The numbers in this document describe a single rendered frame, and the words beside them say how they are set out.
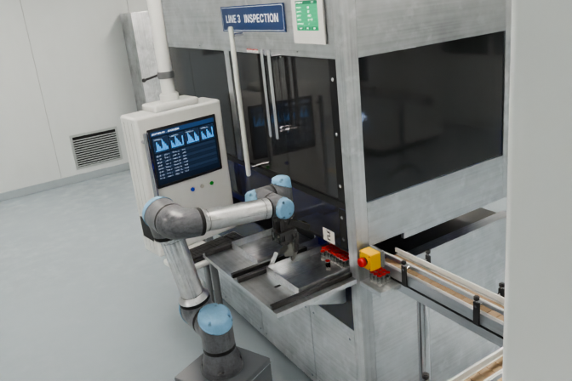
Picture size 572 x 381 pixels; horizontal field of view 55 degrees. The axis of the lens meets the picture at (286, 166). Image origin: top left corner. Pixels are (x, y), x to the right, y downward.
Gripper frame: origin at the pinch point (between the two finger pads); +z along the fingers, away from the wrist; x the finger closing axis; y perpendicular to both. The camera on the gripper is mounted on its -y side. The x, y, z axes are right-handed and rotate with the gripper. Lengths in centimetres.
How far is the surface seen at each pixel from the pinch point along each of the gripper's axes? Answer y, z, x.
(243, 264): 6.9, 14.5, -35.2
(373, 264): -23.7, 3.4, 21.6
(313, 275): -10.9, 14.3, -3.4
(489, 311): -38, 10, 66
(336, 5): -23, -97, 10
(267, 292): 11.0, 14.5, -5.6
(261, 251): -6.0, 14.3, -40.2
